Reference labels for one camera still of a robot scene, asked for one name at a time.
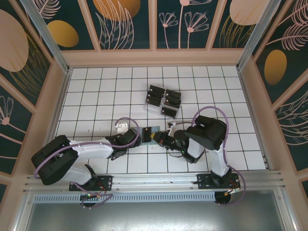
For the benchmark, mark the black VIP credit card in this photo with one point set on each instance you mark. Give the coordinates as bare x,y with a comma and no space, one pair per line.
152,101
155,94
157,88
173,92
171,104
172,98
169,112
147,136

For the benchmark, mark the clear acrylic card stand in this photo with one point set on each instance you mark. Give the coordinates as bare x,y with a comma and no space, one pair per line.
151,108

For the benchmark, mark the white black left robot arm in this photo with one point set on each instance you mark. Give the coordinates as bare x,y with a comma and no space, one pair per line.
91,150

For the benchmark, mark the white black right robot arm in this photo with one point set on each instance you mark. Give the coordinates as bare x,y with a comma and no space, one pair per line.
217,161

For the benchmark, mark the grey metal sheet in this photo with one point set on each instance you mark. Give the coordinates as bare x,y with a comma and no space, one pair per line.
156,216

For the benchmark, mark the framed art with flowers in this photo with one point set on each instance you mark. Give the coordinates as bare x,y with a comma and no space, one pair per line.
180,29

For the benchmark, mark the framed art with leaf lines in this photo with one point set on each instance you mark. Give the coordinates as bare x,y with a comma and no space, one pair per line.
120,24

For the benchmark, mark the framed art with fern leaves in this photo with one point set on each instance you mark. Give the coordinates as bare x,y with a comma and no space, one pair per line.
293,125

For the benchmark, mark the framed art with single flower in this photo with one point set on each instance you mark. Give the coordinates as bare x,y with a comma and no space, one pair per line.
12,125

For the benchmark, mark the framed art with golden oval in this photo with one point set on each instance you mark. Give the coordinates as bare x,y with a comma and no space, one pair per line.
62,33

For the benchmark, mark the framed art, pale circle, grass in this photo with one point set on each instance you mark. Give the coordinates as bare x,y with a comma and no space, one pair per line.
231,29

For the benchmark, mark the framed art, fern and oval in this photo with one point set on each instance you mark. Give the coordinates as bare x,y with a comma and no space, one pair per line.
284,48

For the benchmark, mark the framed art, large pale circle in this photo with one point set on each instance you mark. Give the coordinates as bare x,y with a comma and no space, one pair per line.
19,48

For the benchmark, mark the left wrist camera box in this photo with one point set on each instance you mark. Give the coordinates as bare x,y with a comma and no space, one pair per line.
121,125

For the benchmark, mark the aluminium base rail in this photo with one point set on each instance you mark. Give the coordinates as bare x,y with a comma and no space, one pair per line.
156,180

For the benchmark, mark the aluminium frame bar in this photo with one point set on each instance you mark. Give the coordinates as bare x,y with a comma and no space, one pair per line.
286,211
24,211

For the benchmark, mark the aluminium corner post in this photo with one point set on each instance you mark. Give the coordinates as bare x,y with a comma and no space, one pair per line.
252,36
48,36

